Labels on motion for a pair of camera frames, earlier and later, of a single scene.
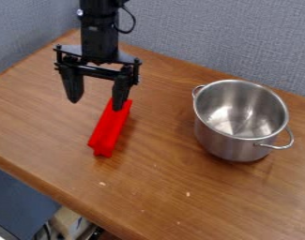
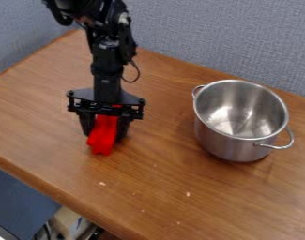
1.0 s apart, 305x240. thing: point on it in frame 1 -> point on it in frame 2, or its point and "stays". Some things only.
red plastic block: (107, 137) stays
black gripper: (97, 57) -> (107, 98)
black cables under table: (42, 233) stays
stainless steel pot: (240, 118) stays
